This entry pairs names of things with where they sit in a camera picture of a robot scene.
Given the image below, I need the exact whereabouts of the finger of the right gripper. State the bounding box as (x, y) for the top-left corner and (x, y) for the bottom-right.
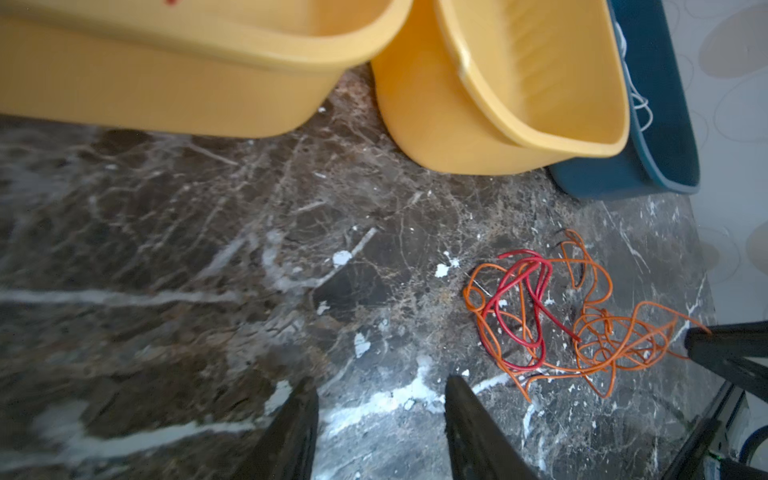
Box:
(684, 321), (767, 402)

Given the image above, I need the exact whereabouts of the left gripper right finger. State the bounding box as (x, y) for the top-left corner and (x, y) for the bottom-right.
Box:
(445, 375), (538, 480)

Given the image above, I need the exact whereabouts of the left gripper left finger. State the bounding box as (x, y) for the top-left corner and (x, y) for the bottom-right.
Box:
(231, 377), (319, 480)

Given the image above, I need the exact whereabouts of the red cable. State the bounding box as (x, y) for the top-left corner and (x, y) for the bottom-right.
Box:
(477, 249), (582, 373)

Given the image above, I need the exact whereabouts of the orange cable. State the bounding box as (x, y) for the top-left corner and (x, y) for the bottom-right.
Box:
(461, 229), (713, 404)

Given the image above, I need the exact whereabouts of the white cable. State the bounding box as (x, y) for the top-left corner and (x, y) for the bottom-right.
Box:
(611, 17), (655, 133)

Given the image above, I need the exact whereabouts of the teal plastic tray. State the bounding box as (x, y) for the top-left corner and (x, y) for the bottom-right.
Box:
(548, 1), (700, 200)

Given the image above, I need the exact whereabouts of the middle yellow plastic tray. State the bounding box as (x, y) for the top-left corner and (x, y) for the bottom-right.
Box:
(372, 1), (630, 175)

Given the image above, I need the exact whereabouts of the yellow plastic tray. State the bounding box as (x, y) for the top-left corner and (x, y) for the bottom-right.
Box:
(372, 1), (630, 175)
(1, 0), (411, 138)

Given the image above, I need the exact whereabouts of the left yellow plastic tray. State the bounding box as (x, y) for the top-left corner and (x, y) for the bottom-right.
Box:
(1, 0), (411, 138)

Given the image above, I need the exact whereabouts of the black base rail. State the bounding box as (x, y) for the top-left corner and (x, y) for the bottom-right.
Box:
(662, 382), (767, 479)

